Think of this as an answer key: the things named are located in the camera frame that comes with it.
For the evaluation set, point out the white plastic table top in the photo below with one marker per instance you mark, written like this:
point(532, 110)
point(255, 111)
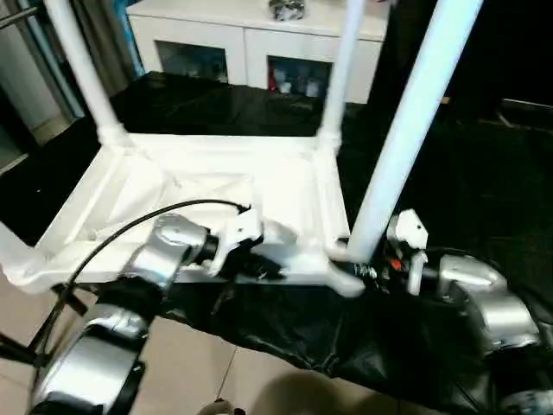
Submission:
point(216, 155)

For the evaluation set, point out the white plastic table leg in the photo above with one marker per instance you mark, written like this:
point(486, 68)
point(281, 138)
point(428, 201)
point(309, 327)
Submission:
point(17, 255)
point(397, 129)
point(341, 86)
point(82, 73)

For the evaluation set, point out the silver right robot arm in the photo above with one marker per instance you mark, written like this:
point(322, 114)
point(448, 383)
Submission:
point(505, 311)

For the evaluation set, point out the black work mat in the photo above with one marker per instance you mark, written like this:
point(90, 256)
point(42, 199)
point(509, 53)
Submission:
point(345, 337)

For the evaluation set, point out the black flat panel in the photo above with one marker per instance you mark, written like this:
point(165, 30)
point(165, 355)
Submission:
point(529, 104)

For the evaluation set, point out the white cabinet with glass doors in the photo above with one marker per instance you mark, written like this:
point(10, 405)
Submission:
point(194, 39)

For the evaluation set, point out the grey brown curtain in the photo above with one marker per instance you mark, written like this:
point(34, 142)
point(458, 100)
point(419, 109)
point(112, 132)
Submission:
point(108, 47)

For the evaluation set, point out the dark metallic object on cabinet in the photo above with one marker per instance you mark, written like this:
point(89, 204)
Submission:
point(287, 8)

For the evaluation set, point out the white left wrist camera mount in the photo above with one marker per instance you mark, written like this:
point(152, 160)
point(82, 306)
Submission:
point(242, 229)

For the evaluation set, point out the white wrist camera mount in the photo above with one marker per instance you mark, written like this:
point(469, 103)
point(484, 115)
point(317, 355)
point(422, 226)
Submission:
point(242, 229)
point(410, 229)

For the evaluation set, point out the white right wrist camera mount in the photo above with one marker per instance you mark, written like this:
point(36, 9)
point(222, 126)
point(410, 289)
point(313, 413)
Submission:
point(410, 229)

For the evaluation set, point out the black metal table frame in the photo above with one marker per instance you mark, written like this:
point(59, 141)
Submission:
point(26, 350)

